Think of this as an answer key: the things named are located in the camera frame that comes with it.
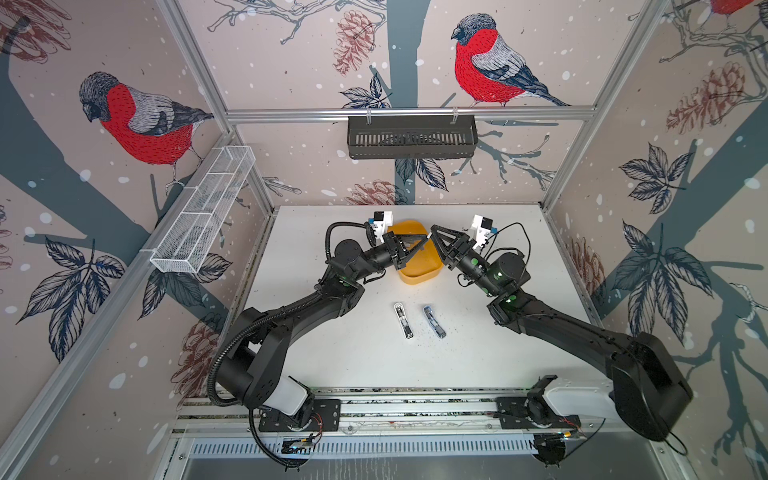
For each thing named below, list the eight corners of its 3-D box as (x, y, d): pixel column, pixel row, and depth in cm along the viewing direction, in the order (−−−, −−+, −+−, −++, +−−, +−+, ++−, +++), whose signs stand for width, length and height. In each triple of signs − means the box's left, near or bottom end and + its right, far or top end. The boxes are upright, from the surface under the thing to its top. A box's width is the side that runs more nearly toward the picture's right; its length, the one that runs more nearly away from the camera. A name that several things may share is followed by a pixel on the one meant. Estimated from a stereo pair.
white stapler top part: (405, 340, 88) (406, 336, 86) (394, 308, 95) (394, 304, 92) (414, 337, 89) (415, 333, 86) (402, 305, 95) (402, 301, 93)
